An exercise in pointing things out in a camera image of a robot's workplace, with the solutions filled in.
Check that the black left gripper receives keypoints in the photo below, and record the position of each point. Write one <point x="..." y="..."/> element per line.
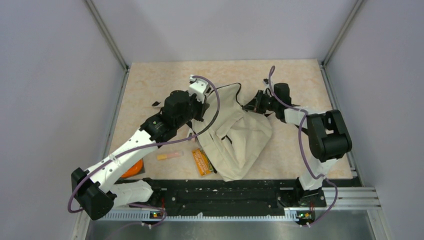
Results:
<point x="203" y="107"/>

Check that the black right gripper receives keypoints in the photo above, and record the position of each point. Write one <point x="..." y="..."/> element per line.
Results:
<point x="255" y="104"/>

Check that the cream canvas backpack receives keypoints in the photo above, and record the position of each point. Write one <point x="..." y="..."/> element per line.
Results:
<point x="234" y="138"/>

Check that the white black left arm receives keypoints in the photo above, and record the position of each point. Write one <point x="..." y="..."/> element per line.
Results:
<point x="95" y="188"/>

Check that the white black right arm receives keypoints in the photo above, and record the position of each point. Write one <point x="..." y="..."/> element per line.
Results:
<point x="323" y="138"/>

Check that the orange green storey treehouse book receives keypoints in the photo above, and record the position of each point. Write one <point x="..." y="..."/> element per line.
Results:
<point x="202" y="162"/>

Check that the yellow pink highlighter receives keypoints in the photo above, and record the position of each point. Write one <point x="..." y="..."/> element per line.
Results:
<point x="170" y="155"/>

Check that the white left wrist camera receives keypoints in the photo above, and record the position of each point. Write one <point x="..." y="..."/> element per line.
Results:
<point x="199" y="87"/>

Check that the aluminium frame rail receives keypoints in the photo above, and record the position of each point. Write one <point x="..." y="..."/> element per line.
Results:
<point x="104" y="31"/>

